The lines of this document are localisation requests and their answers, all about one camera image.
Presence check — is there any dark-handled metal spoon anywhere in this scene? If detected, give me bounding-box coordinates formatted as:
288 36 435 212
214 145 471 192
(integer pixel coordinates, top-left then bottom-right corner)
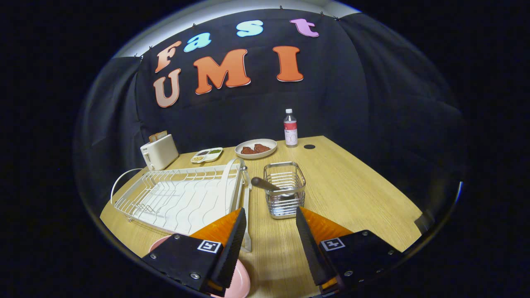
251 177 296 199

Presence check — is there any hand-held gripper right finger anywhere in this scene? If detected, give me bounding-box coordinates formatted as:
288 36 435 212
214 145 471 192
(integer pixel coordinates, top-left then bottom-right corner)
296 207 403 295

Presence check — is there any white wire dish rack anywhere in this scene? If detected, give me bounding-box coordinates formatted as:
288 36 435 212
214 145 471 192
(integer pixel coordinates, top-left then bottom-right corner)
110 159 252 253

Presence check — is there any white toaster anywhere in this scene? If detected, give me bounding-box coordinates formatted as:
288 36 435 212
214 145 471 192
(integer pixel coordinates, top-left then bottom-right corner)
140 134 179 171

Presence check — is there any black table edge clamp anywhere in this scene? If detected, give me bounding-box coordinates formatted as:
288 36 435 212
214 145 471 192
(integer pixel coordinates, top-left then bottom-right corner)
414 211 435 234

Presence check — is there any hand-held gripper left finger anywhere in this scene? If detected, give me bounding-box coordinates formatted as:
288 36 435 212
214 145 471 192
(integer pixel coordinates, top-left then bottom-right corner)
142 208 247 297

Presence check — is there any metal wire basket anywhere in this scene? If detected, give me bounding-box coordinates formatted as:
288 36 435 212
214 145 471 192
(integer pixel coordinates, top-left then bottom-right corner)
264 161 306 219

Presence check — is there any black backdrop cloth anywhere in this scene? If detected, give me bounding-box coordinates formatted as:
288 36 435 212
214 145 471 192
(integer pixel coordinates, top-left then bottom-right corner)
75 8 464 232

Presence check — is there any white divided dish with beans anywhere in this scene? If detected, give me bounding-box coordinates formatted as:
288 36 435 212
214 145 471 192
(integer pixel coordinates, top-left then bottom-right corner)
190 147 224 164

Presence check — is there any pink plate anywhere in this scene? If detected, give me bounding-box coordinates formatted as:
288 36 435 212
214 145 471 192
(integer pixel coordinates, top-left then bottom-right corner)
149 235 251 298

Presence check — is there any clear bottle with red label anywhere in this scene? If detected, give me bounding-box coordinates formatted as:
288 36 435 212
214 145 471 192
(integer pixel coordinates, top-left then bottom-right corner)
284 109 299 148

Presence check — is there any white plate with meat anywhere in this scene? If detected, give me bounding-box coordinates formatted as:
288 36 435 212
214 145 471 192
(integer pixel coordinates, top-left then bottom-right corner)
235 139 277 160

